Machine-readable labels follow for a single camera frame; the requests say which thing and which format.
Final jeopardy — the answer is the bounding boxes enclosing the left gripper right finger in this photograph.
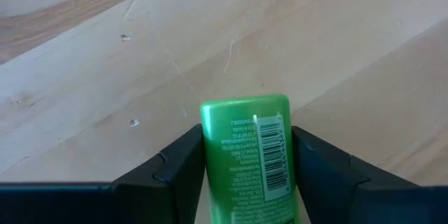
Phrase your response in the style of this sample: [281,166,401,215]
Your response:
[291,125,448,224]

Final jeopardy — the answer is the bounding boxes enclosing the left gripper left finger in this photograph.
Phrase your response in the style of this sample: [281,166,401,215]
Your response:
[0,124,206,224]

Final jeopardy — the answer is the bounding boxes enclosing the green shampoo bottle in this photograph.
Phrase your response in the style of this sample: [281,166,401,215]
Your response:
[199,93,301,224]

